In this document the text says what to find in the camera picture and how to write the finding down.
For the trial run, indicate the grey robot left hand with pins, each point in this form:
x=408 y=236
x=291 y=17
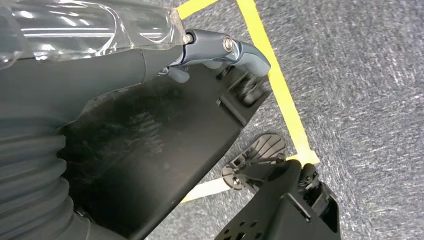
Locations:
x=82 y=49

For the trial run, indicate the yellow floor tape marking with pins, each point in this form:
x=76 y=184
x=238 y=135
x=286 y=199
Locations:
x=281 y=96

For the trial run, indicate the black robot foot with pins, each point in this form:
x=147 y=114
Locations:
x=265 y=145

